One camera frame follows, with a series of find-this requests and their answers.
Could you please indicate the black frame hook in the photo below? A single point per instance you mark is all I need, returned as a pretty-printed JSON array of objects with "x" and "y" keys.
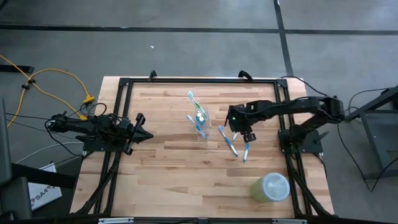
[
  {"x": 152, "y": 75},
  {"x": 245, "y": 75}
]

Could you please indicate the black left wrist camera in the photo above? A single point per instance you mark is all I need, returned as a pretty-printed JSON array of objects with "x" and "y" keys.
[{"x": 123, "y": 124}]

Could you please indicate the blue mouthwash bottle white cap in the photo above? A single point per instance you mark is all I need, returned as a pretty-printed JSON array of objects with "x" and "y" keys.
[{"x": 202, "y": 119}]

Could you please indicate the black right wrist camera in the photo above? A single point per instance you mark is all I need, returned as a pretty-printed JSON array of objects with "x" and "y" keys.
[{"x": 234, "y": 123}]

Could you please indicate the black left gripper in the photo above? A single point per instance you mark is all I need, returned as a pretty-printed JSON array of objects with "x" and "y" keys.
[{"x": 134, "y": 137}]

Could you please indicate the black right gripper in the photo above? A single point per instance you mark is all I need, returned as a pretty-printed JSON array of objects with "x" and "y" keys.
[{"x": 245, "y": 118}]

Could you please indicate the green and white toothbrush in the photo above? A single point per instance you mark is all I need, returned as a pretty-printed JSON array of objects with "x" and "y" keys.
[
  {"x": 235, "y": 137},
  {"x": 199, "y": 107},
  {"x": 191, "y": 95}
]

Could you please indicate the black metal cart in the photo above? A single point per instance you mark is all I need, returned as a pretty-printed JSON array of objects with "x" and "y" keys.
[{"x": 379, "y": 140}]

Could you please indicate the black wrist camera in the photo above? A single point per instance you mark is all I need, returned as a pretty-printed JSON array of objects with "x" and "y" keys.
[
  {"x": 123, "y": 124},
  {"x": 234, "y": 123}
]

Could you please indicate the white printed sign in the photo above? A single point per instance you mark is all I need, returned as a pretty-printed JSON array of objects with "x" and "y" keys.
[{"x": 43, "y": 193}]

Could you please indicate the black aluminium table frame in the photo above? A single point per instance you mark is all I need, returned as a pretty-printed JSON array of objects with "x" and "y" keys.
[{"x": 202, "y": 80}]

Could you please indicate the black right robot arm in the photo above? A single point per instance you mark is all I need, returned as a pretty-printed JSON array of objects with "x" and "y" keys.
[{"x": 295, "y": 107}]

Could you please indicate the teal toothpaste tube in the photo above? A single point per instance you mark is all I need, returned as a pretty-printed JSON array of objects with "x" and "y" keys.
[{"x": 199, "y": 115}]

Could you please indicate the silver aluminium bracket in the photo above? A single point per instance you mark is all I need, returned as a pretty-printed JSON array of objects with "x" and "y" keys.
[
  {"x": 289, "y": 221},
  {"x": 115, "y": 220}
]

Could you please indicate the clear plastic organizer box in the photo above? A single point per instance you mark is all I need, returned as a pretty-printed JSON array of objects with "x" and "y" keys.
[{"x": 206, "y": 130}]

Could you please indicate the blue and white toothbrush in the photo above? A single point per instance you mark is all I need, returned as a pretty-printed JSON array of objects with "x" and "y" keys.
[
  {"x": 196, "y": 127},
  {"x": 246, "y": 154},
  {"x": 229, "y": 143}
]

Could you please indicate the green wipes canister white lid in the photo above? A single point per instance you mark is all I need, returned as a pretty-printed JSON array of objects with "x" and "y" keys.
[{"x": 270, "y": 186}]

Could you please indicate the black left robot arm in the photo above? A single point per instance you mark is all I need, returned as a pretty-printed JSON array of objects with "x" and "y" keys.
[{"x": 93, "y": 127}]

